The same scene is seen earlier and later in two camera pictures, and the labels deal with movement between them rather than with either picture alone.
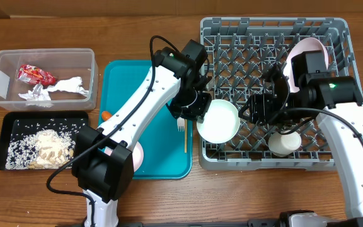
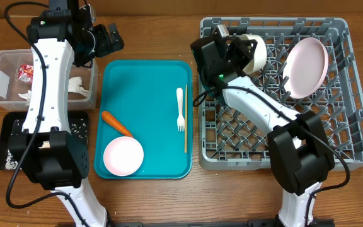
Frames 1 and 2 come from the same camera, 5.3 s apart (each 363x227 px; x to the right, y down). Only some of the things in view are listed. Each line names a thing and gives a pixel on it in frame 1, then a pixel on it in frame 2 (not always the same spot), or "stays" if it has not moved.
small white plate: (221, 123) -> (259, 57)
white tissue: (72, 84) stays
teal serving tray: (167, 140) stays
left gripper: (198, 112) -> (106, 45)
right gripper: (266, 115) -> (239, 46)
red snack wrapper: (28, 73) stays
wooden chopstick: (186, 135) stays
